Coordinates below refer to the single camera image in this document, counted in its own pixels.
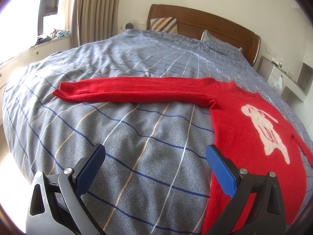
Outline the striped cushion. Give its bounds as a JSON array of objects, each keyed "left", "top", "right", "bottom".
[{"left": 150, "top": 17, "right": 178, "bottom": 34}]

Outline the white bedside desk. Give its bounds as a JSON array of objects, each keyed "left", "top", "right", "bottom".
[{"left": 257, "top": 56, "right": 307, "bottom": 103}]

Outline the window sill cabinet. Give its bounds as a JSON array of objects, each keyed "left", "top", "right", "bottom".
[{"left": 1, "top": 36, "right": 71, "bottom": 89}]

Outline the wooden headboard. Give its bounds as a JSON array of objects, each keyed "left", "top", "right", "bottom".
[{"left": 146, "top": 4, "right": 261, "bottom": 66}]

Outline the grey pillow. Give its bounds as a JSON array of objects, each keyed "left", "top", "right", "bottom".
[{"left": 201, "top": 30, "right": 236, "bottom": 48}]

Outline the small round speaker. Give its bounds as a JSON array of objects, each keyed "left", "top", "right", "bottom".
[{"left": 124, "top": 23, "right": 134, "bottom": 30}]

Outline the white plastic bag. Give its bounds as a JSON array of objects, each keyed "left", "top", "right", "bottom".
[{"left": 272, "top": 75, "right": 283, "bottom": 95}]

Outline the beige curtain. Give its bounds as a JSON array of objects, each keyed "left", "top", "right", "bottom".
[{"left": 70, "top": 0, "right": 119, "bottom": 47}]

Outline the red knit sweater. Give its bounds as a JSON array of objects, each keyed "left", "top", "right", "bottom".
[{"left": 53, "top": 77, "right": 312, "bottom": 234}]

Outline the clothes pile on sill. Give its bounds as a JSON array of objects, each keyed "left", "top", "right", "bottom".
[{"left": 34, "top": 29, "right": 70, "bottom": 46}]

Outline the blue plaid duvet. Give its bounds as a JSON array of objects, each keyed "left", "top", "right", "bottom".
[{"left": 2, "top": 30, "right": 312, "bottom": 234}]

